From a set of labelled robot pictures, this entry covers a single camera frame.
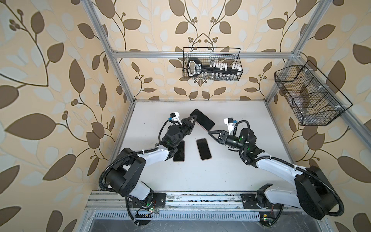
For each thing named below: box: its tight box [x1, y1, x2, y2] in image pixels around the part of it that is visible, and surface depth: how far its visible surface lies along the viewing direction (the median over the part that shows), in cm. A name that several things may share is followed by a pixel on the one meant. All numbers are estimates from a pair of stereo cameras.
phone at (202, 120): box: [189, 108, 215, 131], surface depth 82 cm
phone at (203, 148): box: [196, 138, 213, 161], surface depth 96 cm
